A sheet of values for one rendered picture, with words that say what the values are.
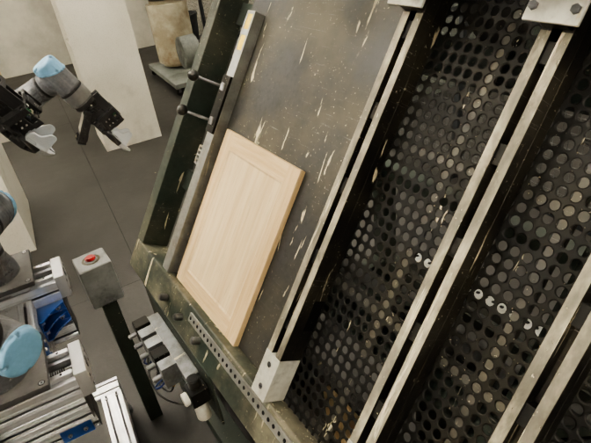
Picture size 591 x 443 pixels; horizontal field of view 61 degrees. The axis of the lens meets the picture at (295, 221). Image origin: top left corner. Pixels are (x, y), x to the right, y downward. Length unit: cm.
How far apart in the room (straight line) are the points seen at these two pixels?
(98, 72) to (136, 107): 49
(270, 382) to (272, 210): 47
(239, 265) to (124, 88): 404
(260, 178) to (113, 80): 398
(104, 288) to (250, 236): 74
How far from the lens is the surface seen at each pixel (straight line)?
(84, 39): 529
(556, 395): 91
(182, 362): 178
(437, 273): 100
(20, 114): 121
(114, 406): 246
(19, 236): 416
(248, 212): 155
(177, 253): 187
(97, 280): 204
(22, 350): 131
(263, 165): 152
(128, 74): 541
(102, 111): 171
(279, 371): 132
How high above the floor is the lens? 200
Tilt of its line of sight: 33 degrees down
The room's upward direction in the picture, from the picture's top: 8 degrees counter-clockwise
